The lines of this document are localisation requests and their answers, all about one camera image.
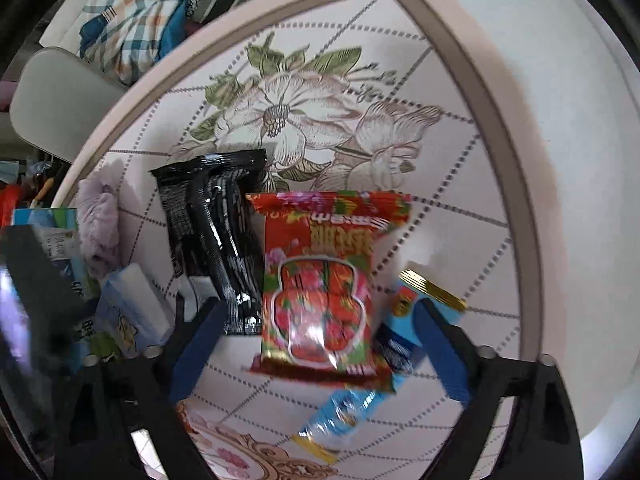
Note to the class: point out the light blue snack packet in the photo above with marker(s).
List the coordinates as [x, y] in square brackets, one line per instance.
[412, 331]

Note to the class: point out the blue tissue pack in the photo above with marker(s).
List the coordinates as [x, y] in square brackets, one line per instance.
[133, 312]

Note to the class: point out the grey chair near box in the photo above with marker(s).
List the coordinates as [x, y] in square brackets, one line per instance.
[59, 100]

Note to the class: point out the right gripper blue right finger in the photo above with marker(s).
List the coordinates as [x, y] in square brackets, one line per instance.
[541, 441]

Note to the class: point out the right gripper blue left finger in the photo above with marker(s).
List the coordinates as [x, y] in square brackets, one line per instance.
[107, 401]

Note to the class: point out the black snack packet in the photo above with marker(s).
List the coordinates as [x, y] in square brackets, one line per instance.
[214, 249]

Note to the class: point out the plaid blanket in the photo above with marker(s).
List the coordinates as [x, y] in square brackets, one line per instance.
[121, 38]

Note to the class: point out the purple plush toy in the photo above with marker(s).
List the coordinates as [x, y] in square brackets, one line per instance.
[97, 218]

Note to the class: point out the open cardboard box blue sides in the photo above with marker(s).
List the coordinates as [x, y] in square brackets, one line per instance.
[57, 231]

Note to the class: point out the red snack packet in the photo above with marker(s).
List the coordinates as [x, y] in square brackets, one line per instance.
[317, 311]

